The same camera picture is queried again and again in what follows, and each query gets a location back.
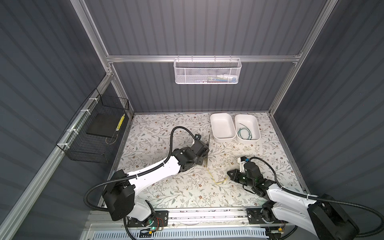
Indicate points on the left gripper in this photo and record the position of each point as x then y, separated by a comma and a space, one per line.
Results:
201, 161

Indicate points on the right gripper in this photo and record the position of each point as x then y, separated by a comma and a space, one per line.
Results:
236, 172

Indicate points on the dark grey foam spool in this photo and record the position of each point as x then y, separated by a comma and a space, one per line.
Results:
206, 157

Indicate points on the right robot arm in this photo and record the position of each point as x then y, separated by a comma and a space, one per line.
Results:
324, 219

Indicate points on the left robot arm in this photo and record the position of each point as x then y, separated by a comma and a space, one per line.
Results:
121, 198

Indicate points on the left white plastic bin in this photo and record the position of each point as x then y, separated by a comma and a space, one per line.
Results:
223, 127

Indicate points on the white plastic bin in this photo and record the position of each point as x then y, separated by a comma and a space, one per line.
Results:
223, 127
247, 128

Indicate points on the right white plastic bin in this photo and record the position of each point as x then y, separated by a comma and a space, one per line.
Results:
247, 128

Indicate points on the items in white basket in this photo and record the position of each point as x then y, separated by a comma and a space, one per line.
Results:
218, 79

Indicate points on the yellow marker pen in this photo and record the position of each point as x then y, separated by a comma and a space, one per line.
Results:
120, 122

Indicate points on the black foam pad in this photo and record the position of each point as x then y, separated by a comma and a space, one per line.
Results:
103, 125

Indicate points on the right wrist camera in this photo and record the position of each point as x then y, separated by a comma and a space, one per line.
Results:
242, 161

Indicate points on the aluminium front rail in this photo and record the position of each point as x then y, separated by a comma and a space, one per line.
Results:
180, 219

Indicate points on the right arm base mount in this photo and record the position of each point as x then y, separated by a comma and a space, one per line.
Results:
259, 215

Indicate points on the white slotted cable duct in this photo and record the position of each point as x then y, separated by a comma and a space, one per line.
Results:
207, 233

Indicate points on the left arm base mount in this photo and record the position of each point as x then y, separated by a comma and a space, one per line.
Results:
158, 219

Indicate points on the white wire mesh basket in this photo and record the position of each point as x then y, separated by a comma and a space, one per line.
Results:
187, 70

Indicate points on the black wire basket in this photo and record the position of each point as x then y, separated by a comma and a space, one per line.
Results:
79, 146

